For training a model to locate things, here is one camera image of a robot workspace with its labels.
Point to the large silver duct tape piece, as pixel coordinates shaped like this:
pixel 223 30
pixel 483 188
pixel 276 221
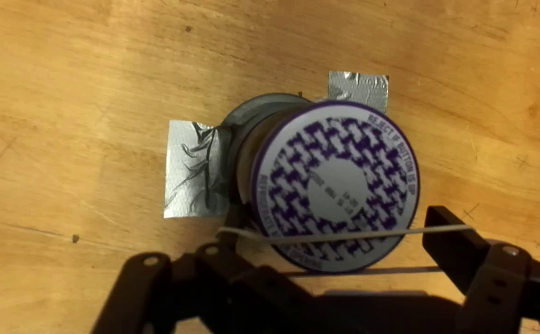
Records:
pixel 189 171

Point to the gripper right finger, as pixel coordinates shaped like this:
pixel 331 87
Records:
pixel 497 278

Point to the purple and white lid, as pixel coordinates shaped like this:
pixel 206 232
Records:
pixel 339 185

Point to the brown coffee bottle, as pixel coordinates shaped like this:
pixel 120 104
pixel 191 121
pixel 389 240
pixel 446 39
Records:
pixel 335 185

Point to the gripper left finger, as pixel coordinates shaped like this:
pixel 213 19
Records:
pixel 214 287

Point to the beige rubber band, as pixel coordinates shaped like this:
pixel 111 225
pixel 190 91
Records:
pixel 344 235

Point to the small silver duct tape piece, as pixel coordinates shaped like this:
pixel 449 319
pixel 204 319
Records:
pixel 363 88

